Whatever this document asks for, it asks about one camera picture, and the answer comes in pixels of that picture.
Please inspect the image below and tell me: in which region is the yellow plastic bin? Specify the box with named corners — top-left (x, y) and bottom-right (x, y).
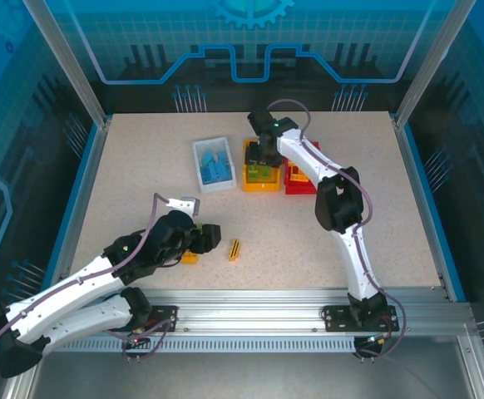
top-left (241, 138), bottom-right (283, 193)

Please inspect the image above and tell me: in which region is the aluminium front rail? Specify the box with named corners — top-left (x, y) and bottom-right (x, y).
top-left (25, 288), bottom-right (478, 336)

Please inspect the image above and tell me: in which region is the left connector with LEDs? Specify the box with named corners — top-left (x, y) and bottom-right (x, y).
top-left (123, 332), bottom-right (151, 350)

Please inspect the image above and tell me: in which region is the aluminium frame post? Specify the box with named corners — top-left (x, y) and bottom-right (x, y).
top-left (391, 0), bottom-right (474, 128)
top-left (21, 0), bottom-right (112, 128)

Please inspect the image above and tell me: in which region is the aluminium side rail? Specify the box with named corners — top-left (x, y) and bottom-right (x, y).
top-left (52, 120), bottom-right (112, 275)
top-left (391, 116), bottom-right (466, 292)

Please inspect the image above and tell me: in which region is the red plastic bin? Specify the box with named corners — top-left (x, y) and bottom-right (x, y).
top-left (284, 140), bottom-right (322, 195)

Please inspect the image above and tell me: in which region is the white plastic bin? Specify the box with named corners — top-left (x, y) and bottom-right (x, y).
top-left (191, 135), bottom-right (238, 195)

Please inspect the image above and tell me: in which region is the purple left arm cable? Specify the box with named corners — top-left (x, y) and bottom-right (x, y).
top-left (0, 193), bottom-right (176, 377)

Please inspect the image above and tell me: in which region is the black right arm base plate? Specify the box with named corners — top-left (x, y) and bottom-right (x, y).
top-left (322, 304), bottom-right (400, 333)

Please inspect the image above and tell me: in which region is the slotted grey cable duct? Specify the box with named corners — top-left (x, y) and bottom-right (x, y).
top-left (41, 335), bottom-right (362, 354)

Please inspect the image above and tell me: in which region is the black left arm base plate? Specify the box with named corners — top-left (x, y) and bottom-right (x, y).
top-left (101, 304), bottom-right (180, 333)

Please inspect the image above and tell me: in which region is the connector with leds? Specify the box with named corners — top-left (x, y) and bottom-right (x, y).
top-left (123, 332), bottom-right (151, 350)
top-left (356, 334), bottom-right (388, 350)

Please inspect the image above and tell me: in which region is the right connector with LEDs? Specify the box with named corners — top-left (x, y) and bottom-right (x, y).
top-left (356, 334), bottom-right (388, 350)

